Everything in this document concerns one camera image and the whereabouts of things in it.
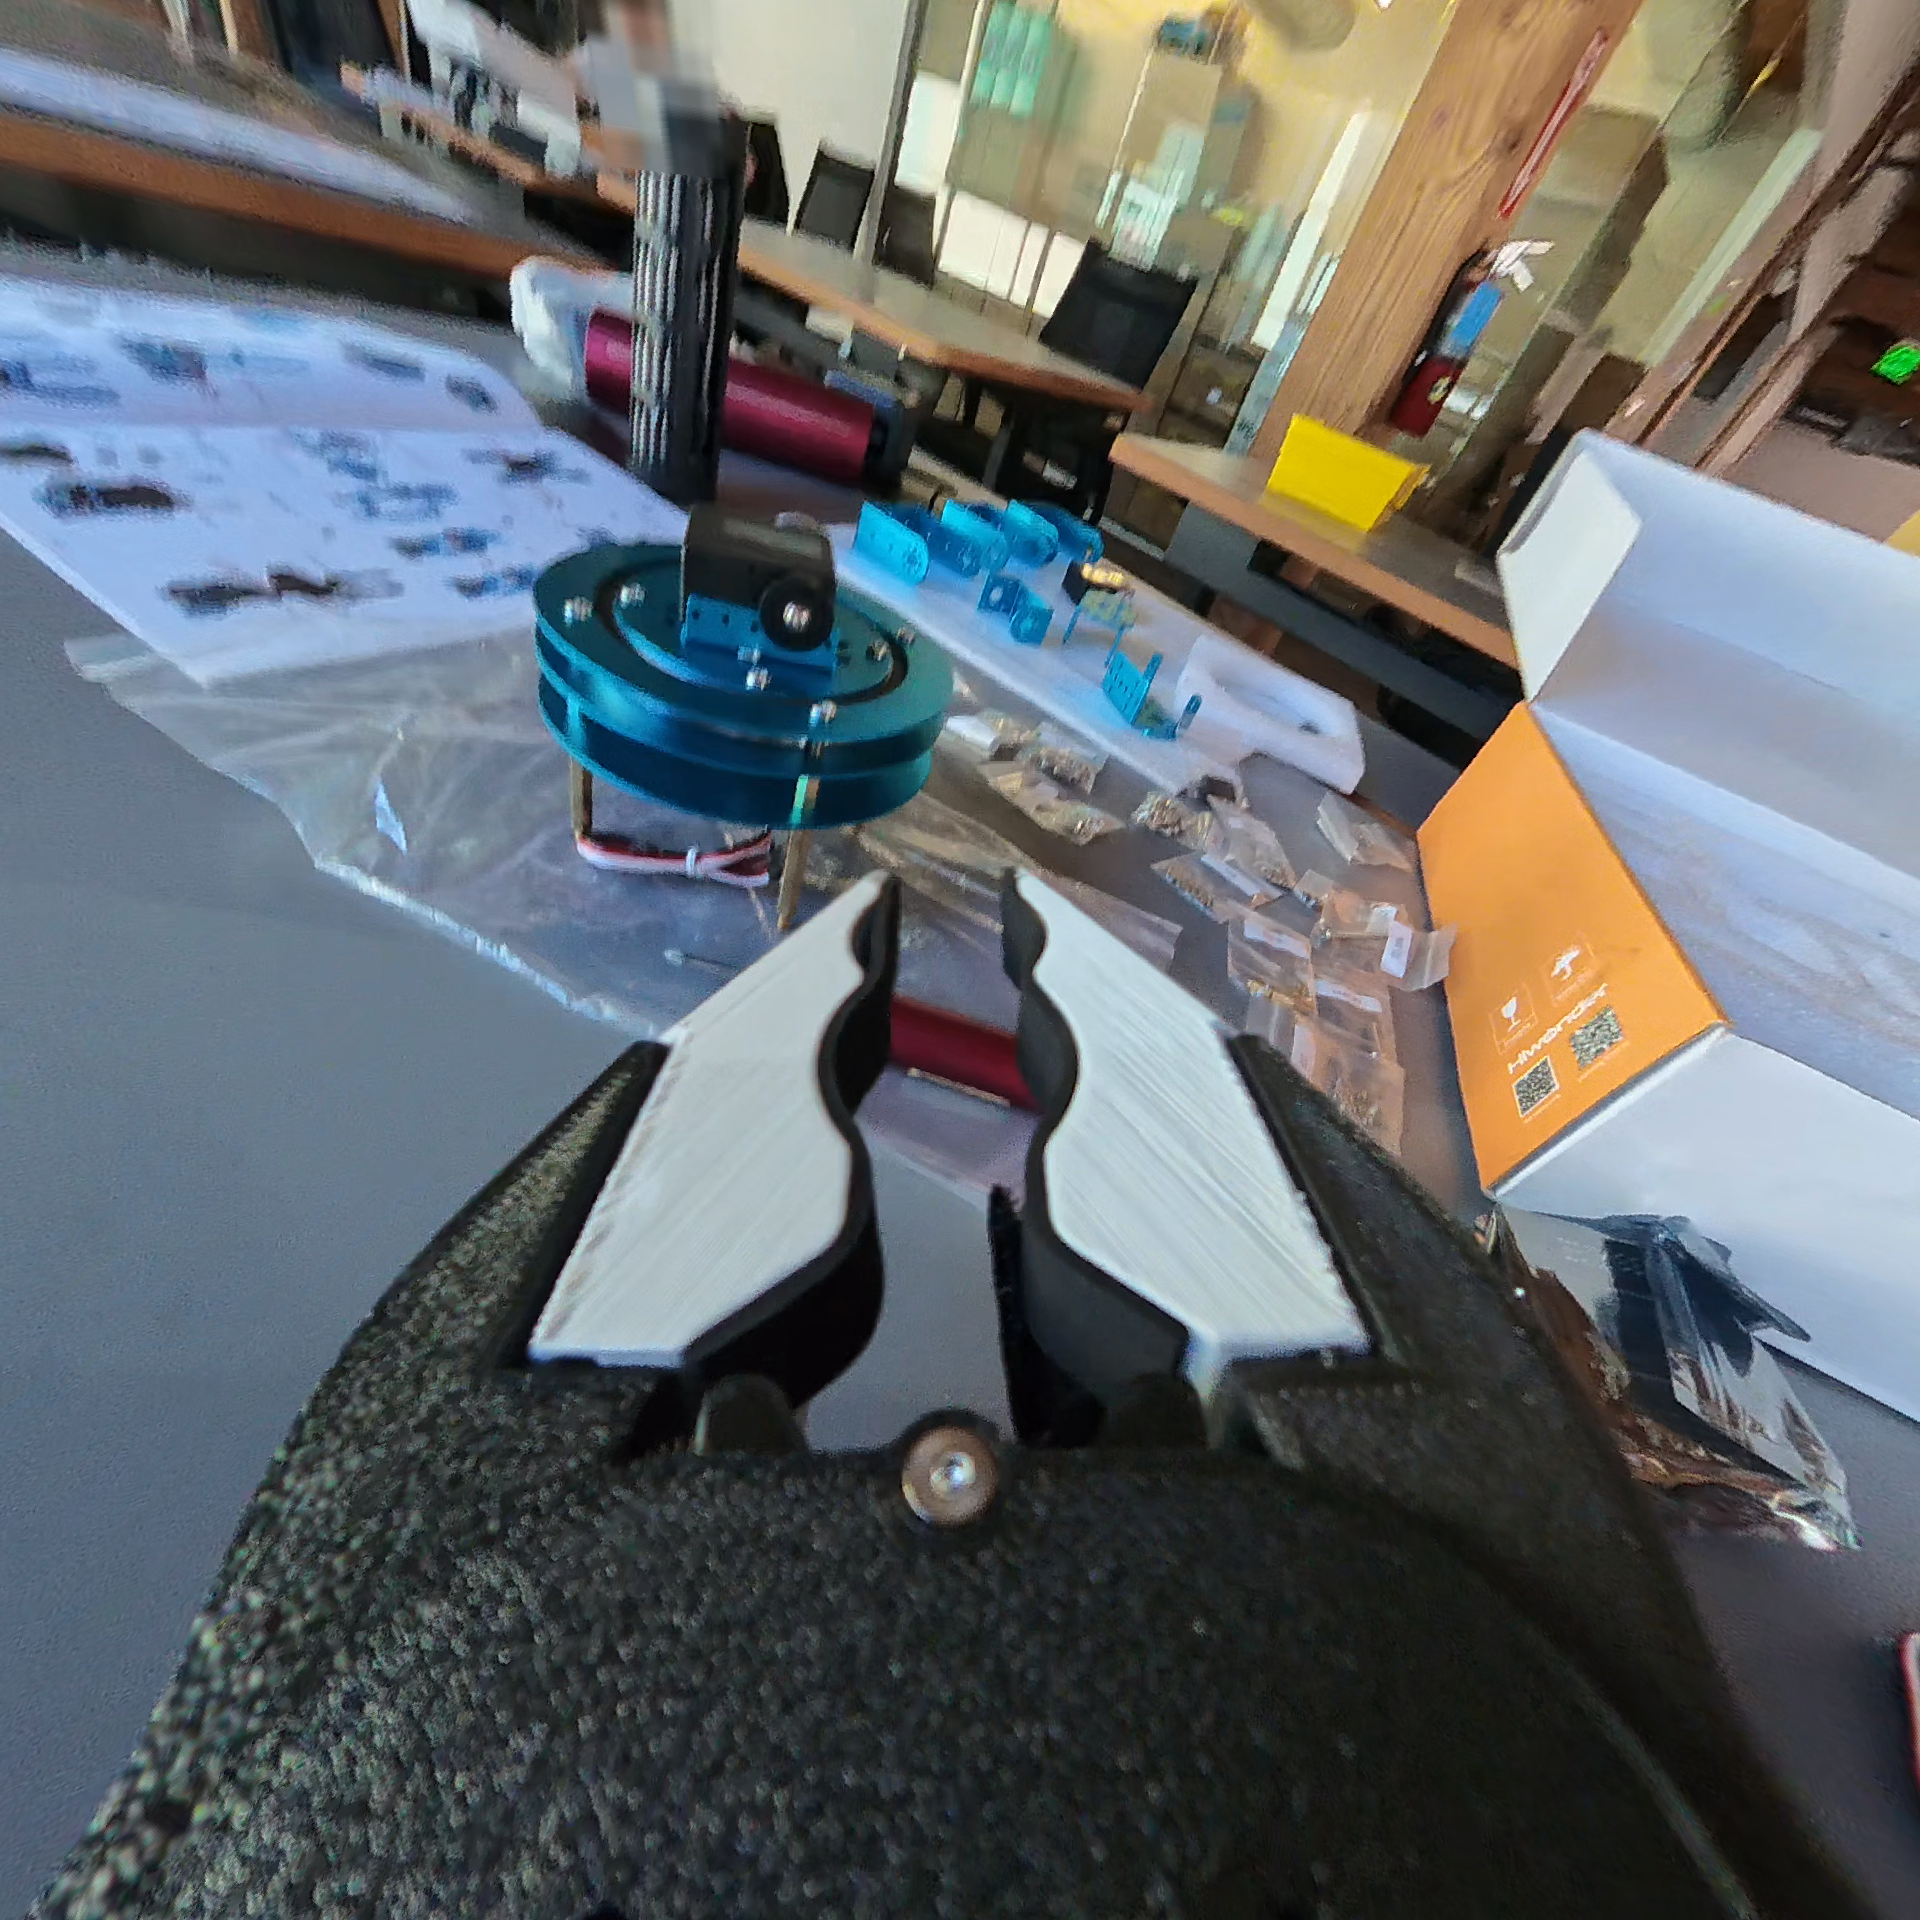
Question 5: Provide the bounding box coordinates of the orange and white box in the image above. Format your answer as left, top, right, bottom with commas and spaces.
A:
1414, 702, 1920, 1421

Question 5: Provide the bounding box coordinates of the red fire extinguisher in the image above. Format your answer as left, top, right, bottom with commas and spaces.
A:
1387, 247, 1509, 441

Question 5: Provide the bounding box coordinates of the wooden background table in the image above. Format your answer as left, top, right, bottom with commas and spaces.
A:
1107, 433, 1525, 735
592, 165, 1151, 419
0, 46, 600, 281

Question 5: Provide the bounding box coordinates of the maroon metal cylinder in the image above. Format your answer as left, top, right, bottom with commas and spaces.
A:
582, 306, 922, 485

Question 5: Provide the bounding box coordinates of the white foam sheet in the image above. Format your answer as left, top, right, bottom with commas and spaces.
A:
830, 502, 1366, 801

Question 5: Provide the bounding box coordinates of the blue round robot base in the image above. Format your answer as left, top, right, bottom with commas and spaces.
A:
532, 508, 954, 935

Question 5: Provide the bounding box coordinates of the red metal screwdriver handle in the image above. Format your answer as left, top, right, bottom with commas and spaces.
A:
885, 995, 1040, 1115

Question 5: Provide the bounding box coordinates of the red white black servo cable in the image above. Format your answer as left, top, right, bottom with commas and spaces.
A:
576, 829, 783, 892

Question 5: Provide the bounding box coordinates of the black office chair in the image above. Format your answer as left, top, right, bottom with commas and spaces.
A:
791, 141, 943, 287
1040, 239, 1203, 396

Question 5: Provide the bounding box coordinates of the white instruction sheet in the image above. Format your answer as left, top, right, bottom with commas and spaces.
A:
0, 276, 694, 693

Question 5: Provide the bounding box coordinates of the white box lid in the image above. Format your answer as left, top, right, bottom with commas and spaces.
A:
1494, 430, 1920, 841

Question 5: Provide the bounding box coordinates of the yellow plastic bin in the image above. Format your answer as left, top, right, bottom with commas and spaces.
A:
1263, 414, 1430, 532

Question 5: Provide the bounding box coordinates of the silver foil bag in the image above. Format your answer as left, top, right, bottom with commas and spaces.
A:
1482, 1201, 1864, 1556

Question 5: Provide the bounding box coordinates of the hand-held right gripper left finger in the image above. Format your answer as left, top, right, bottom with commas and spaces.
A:
527, 874, 902, 1404

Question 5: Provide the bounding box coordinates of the group of blue metal brackets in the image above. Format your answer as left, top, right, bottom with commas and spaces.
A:
853, 497, 1208, 746

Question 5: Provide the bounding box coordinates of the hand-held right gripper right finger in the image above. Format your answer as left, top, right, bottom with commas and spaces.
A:
987, 871, 1374, 1433

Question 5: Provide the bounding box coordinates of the pile of small screw bags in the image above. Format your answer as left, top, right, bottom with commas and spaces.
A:
950, 711, 1461, 1163

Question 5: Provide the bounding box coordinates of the grey desk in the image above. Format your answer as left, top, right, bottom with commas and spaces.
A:
0, 247, 1920, 1920

